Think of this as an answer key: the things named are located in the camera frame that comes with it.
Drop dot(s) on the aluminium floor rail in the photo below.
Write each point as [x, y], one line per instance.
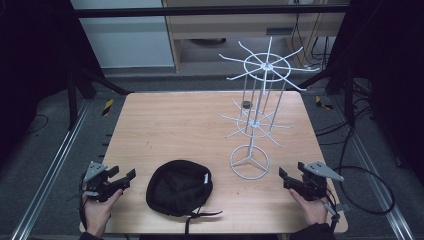
[373, 166]
[50, 173]

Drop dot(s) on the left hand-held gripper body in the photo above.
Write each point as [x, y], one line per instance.
[98, 186]

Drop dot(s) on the black metal stand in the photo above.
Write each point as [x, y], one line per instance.
[71, 100]
[348, 96]

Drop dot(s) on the person's left hand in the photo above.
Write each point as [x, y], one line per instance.
[98, 213]

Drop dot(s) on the white cabinet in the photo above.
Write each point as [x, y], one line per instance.
[126, 40]

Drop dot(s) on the black and yellow tape strip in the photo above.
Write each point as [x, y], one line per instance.
[322, 104]
[107, 107]

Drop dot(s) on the small dark round disc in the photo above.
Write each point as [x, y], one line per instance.
[246, 104]

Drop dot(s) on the black horizontal frame bar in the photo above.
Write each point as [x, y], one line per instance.
[200, 11]

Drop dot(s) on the person's right hand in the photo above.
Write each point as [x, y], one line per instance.
[311, 210]

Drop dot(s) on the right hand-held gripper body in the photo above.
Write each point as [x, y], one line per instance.
[315, 183]

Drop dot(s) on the light wooden desk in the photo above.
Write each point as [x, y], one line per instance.
[213, 26]

